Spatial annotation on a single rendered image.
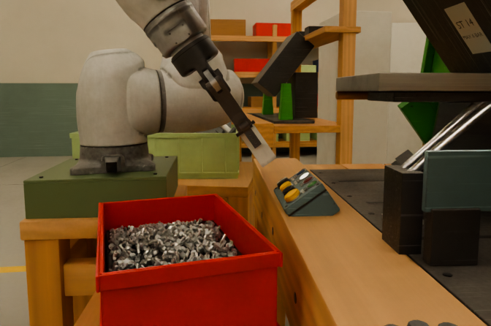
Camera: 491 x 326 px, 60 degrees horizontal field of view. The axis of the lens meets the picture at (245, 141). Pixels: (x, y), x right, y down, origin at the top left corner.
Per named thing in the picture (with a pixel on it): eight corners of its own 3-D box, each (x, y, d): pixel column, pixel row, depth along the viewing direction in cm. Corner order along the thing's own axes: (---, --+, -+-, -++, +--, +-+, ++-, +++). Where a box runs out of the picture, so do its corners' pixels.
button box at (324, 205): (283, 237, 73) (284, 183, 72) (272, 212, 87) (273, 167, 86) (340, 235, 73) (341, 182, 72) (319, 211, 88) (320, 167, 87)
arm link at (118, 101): (77, 141, 106) (72, 51, 103) (151, 137, 112) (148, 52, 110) (78, 148, 91) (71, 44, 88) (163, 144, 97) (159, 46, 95)
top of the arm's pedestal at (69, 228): (19, 240, 86) (18, 221, 86) (71, 200, 118) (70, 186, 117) (178, 236, 89) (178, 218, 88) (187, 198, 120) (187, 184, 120)
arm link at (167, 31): (139, 28, 65) (162, 61, 66) (188, -6, 65) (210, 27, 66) (148, 36, 74) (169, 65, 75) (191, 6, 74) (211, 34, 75)
